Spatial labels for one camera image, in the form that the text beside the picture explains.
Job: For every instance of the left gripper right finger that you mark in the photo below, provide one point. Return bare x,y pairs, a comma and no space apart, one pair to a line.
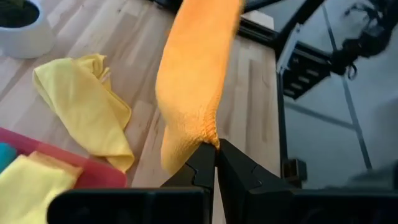
280,205

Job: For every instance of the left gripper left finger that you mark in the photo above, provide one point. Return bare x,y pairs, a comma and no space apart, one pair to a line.
140,205

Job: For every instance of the pink plastic bin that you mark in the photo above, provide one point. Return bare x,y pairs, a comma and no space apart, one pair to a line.
99,174

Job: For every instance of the yellow microfiber towel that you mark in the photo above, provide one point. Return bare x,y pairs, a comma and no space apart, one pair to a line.
87,109
28,189

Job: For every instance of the orange microfiber towel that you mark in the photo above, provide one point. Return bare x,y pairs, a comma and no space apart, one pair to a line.
196,77

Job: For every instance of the teal microfiber towel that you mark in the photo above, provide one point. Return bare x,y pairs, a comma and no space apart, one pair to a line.
6,155

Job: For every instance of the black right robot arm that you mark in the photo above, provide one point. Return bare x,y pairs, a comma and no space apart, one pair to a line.
367,37

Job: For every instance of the black slotted box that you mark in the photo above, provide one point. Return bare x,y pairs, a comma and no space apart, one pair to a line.
306,71

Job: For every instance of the white plant pot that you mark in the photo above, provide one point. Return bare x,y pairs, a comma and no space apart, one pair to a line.
28,40

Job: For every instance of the small table-level camera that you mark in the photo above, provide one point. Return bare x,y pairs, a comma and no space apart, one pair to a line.
293,172

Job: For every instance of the silver frame bracket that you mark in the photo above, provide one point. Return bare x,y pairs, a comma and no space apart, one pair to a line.
287,49

